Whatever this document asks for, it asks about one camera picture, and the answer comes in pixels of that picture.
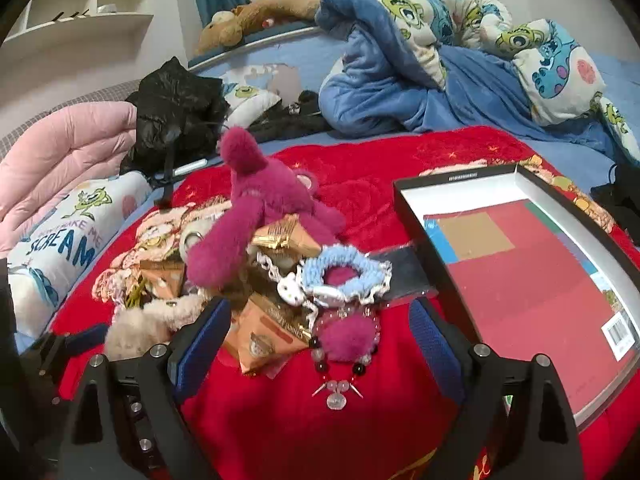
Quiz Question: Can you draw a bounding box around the cream fluffy pompom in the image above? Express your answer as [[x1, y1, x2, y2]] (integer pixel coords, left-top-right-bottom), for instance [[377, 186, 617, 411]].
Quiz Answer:
[[103, 294, 208, 361]]

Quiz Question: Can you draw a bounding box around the dark card packaging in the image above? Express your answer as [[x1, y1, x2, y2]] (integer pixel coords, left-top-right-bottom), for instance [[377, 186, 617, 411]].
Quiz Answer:
[[368, 243, 438, 307]]

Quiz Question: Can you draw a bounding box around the magenta pompom bead bracelet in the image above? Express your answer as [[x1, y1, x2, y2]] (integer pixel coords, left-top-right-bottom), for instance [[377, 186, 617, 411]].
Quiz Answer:
[[308, 303, 382, 411]]

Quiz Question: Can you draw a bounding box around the blue knitted scrunchie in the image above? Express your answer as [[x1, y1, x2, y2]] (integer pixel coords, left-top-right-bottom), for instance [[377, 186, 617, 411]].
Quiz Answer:
[[296, 244, 393, 309]]

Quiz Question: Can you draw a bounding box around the magenta plush bear toy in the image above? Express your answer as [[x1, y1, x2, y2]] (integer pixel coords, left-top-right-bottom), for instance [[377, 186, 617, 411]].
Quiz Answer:
[[186, 127, 346, 289]]

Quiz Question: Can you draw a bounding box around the red patterned blanket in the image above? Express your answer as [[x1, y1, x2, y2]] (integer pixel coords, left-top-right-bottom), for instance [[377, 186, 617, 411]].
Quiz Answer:
[[49, 124, 640, 480]]

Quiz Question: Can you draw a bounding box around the black shallow cardboard box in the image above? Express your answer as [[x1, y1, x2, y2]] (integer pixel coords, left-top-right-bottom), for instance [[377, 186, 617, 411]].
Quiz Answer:
[[394, 164, 639, 428]]

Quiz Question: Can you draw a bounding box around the white Scream print pillow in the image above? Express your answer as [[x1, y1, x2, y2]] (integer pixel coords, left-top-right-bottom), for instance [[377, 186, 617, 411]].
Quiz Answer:
[[8, 171, 151, 338]]

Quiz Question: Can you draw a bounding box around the gold foil snack packet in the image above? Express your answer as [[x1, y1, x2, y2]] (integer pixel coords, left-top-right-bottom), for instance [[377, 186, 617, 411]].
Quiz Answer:
[[250, 214, 321, 260]]

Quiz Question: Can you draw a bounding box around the black clothing pile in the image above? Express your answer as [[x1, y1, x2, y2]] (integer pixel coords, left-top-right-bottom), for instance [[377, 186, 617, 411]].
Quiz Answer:
[[591, 164, 640, 247]]

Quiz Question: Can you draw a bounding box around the pink quilted duvet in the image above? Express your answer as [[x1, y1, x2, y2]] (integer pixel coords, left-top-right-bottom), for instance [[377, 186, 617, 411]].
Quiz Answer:
[[0, 102, 137, 256]]

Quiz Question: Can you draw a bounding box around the black plastic bag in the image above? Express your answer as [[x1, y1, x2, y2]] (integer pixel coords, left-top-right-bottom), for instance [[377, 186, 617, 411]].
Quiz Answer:
[[120, 58, 229, 177]]

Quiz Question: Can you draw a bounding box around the small monster print pillow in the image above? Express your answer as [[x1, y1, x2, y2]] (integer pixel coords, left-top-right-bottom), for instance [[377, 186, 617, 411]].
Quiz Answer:
[[220, 64, 282, 129]]

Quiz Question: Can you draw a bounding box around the blue monster print comforter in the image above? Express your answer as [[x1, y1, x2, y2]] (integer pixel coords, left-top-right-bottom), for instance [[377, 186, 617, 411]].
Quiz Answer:
[[314, 0, 639, 164]]

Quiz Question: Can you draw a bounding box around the brown plush teddy bear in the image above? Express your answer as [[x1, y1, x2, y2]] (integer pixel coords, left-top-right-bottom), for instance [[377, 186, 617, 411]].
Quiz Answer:
[[194, 0, 320, 55]]

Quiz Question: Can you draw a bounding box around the white cat charm keychain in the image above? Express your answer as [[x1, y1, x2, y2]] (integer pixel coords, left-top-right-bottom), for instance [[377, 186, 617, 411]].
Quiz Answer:
[[277, 272, 319, 330]]

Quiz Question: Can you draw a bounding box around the white wall shelf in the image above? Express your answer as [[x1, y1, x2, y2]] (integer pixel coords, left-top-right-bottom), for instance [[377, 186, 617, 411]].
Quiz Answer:
[[1, 0, 153, 68]]

